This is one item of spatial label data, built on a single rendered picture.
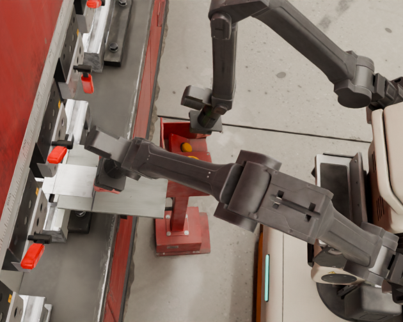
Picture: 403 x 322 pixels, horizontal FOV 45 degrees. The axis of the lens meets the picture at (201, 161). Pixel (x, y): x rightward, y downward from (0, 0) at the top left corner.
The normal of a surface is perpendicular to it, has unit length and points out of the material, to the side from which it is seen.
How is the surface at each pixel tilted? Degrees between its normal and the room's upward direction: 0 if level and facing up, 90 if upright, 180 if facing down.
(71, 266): 0
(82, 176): 0
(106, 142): 34
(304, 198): 24
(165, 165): 54
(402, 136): 42
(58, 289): 0
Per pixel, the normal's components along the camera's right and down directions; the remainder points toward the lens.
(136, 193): 0.09, -0.47
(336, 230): 0.75, 0.25
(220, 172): -0.75, -0.38
